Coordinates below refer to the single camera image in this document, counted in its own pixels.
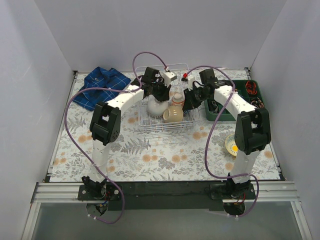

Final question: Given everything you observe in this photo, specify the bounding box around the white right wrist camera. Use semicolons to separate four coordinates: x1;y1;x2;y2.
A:
181;73;196;90

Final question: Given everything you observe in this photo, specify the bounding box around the floral patterned table mat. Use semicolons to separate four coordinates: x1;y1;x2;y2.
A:
49;69;282;181

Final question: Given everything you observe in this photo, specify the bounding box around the yellow-rimmed bowl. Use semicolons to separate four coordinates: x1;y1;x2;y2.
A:
225;134;238;157

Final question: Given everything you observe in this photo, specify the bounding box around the white wire dish rack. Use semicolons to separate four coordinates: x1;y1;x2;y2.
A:
138;63;200;133

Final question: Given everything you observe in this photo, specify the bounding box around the brown lattice pattern bowl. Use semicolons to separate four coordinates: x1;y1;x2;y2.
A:
147;111;163;118

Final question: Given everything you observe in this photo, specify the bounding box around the red black rolled band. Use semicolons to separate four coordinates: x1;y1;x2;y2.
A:
245;81;258;96

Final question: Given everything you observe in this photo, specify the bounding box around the aluminium frame rail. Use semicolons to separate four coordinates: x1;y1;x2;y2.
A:
32;181;300;203

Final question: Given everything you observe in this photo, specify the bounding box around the orange line pattern bowl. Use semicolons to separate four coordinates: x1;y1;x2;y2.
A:
171;92;185;107

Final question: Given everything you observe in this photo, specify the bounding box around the white bowl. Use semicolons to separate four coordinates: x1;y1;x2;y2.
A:
147;98;169;114

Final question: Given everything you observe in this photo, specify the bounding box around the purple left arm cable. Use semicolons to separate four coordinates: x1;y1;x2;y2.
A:
64;51;171;225

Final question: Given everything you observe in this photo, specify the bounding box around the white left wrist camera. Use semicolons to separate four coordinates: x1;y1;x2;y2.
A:
160;71;177;87

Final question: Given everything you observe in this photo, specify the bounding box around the blue plaid shirt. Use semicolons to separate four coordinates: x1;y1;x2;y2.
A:
73;66;131;111

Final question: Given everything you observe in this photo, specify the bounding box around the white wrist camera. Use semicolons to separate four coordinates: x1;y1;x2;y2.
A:
160;71;177;87
181;73;196;90

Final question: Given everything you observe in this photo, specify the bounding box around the green compartment organizer tray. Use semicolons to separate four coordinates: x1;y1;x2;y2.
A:
204;80;264;121

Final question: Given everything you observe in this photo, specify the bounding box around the pink black rolled band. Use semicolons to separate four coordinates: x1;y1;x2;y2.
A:
250;97;265;109

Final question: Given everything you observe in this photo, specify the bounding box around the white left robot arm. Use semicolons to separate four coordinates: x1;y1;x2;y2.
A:
82;67;177;200

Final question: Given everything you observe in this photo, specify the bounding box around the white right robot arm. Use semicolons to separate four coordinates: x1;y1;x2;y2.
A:
183;68;271;199

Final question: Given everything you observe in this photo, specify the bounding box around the grey rolled band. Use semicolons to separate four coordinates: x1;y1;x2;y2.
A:
208;100;220;114

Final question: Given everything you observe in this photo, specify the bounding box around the cream bowl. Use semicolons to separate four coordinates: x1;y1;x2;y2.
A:
162;105;184;123

